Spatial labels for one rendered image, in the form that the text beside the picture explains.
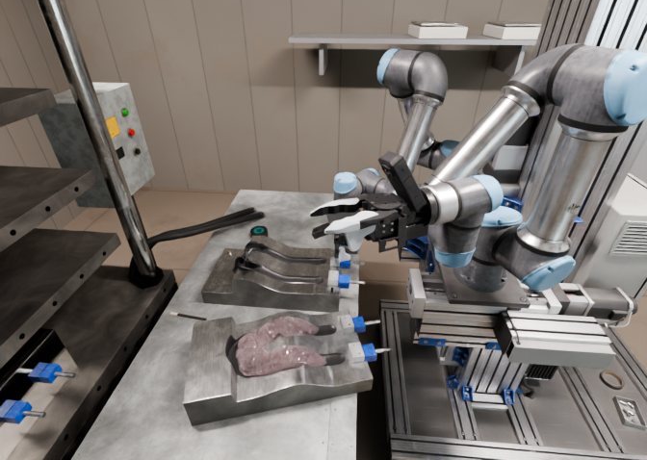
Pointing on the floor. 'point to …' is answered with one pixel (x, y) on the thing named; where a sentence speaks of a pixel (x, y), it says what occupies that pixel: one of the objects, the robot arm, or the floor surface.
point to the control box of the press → (118, 108)
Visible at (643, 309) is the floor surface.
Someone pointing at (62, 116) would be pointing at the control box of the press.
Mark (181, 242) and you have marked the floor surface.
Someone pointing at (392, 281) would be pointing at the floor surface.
